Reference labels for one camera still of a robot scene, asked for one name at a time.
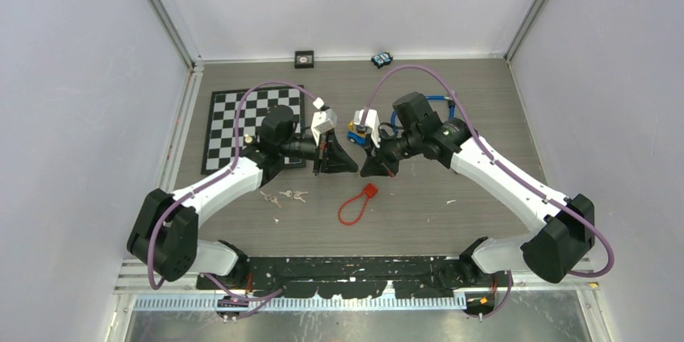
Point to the silver key bunch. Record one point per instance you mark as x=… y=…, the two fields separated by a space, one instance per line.
x=270 y=198
x=295 y=195

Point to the black white chessboard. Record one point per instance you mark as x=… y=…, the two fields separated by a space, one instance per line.
x=223 y=134

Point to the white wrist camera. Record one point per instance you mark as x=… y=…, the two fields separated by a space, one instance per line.
x=369 y=123
x=323 y=121

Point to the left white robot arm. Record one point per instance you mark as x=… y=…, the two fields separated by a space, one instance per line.
x=165 y=234

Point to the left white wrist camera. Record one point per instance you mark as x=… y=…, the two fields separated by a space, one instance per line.
x=323 y=121

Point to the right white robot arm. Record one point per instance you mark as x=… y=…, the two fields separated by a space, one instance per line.
x=557 y=237

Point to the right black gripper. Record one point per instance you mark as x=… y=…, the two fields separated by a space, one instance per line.
x=381 y=164

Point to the small black square box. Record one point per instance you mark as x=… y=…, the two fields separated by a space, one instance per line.
x=304 y=59

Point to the blue cable lock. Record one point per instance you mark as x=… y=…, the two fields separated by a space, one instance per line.
x=431 y=98

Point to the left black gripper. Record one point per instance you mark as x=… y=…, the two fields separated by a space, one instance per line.
x=335 y=160

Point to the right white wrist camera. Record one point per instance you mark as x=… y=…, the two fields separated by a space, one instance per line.
x=369 y=123

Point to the small blue toy car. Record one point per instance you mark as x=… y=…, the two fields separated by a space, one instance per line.
x=382 y=59

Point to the silver key bunch left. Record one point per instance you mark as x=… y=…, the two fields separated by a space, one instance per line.
x=270 y=198

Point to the silver key bunch right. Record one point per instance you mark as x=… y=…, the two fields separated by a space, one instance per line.
x=295 y=195

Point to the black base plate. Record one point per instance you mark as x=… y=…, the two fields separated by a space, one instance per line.
x=353 y=277

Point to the blue yellow toy car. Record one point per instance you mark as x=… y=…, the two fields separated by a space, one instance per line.
x=357 y=134

